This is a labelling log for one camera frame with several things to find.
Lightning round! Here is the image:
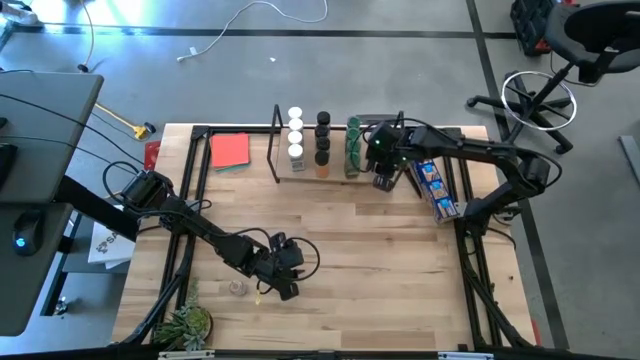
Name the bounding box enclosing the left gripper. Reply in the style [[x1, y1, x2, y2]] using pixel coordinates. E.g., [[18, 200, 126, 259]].
[[249, 232, 305, 302]]

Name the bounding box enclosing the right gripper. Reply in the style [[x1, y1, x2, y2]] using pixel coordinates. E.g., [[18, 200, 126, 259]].
[[366, 121, 407, 193]]

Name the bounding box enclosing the orange spice black lid jar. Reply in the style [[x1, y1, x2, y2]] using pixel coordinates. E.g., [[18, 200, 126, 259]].
[[314, 149, 332, 179]]

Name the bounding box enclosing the blue plastic wrap box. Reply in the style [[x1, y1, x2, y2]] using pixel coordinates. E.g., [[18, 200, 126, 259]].
[[410, 158, 461, 225]]

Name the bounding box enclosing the potted succulent plant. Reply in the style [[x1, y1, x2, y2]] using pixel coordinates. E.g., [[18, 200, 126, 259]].
[[152, 277, 215, 352]]

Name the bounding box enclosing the teal paper pad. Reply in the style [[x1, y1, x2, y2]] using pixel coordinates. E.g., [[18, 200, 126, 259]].
[[214, 162, 250, 175]]

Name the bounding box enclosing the red paper pad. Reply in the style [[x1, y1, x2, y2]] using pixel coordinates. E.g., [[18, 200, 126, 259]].
[[209, 133, 250, 170]]

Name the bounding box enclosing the white paper with logo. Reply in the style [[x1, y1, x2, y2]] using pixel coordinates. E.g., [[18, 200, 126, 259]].
[[87, 219, 137, 271]]

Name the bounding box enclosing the black desk leg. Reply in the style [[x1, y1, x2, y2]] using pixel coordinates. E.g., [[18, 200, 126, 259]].
[[52, 175, 156, 242]]

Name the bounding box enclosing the black red tool crate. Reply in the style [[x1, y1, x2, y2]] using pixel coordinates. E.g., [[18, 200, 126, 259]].
[[508, 0, 556, 56]]

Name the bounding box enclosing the black stool chair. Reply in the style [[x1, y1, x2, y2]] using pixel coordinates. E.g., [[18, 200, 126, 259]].
[[465, 0, 640, 155]]

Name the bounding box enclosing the black computer mouse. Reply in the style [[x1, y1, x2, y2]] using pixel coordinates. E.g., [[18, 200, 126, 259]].
[[12, 209, 44, 259]]

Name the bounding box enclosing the grey desk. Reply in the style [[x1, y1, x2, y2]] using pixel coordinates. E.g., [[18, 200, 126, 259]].
[[0, 69, 105, 337]]

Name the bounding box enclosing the person's shoe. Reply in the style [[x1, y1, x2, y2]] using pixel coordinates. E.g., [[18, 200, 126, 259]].
[[0, 3, 39, 25]]

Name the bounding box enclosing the wooden shelf black metal frame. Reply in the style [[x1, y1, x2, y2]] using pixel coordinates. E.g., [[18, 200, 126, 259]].
[[266, 103, 424, 199]]

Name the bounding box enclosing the yellow extension cord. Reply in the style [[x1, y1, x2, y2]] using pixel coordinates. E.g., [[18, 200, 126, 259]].
[[94, 102, 151, 141]]

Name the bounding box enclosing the white floor cable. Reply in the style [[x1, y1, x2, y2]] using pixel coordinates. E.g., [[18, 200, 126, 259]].
[[175, 0, 329, 64]]

